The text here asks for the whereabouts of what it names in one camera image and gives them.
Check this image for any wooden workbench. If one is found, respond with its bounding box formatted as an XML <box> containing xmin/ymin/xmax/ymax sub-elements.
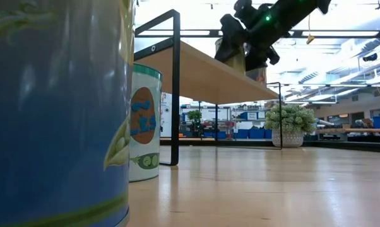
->
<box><xmin>316</xmin><ymin>127</ymin><xmax>380</xmax><ymax>135</ymax></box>

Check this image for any mixed vegetables tin can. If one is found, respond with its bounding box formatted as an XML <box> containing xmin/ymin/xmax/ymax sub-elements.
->
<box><xmin>128</xmin><ymin>62</ymin><xmax>163</xmax><ymax>183</ymax></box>

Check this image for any blue peas tin can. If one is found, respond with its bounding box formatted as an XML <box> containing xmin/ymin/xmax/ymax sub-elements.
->
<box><xmin>0</xmin><ymin>0</ymin><xmax>137</xmax><ymax>227</ymax></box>

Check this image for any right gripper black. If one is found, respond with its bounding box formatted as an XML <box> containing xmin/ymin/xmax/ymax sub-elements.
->
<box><xmin>214</xmin><ymin>0</ymin><xmax>289</xmax><ymax>72</ymax></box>

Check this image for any small green background plant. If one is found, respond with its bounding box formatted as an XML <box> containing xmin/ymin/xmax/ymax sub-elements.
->
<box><xmin>187</xmin><ymin>109</ymin><xmax>204</xmax><ymax>138</ymax></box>

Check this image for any green potted plant white pot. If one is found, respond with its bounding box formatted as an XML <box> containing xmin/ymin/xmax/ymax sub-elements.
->
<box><xmin>264</xmin><ymin>103</ymin><xmax>318</xmax><ymax>149</ymax></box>

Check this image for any yellow label peas can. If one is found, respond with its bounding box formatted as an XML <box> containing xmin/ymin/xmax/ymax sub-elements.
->
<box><xmin>246</xmin><ymin>66</ymin><xmax>268</xmax><ymax>88</ymax></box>

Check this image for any wooden shelf black metal frame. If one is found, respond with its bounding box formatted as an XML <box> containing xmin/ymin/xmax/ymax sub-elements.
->
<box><xmin>133</xmin><ymin>8</ymin><xmax>284</xmax><ymax>167</ymax></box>

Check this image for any yellow hanging cord plug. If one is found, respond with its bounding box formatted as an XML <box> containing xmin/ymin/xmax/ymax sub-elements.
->
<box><xmin>306</xmin><ymin>14</ymin><xmax>316</xmax><ymax>45</ymax></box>

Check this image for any black aluminium rig frame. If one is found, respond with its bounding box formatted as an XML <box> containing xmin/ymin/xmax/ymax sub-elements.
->
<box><xmin>160</xmin><ymin>138</ymin><xmax>380</xmax><ymax>154</ymax></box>

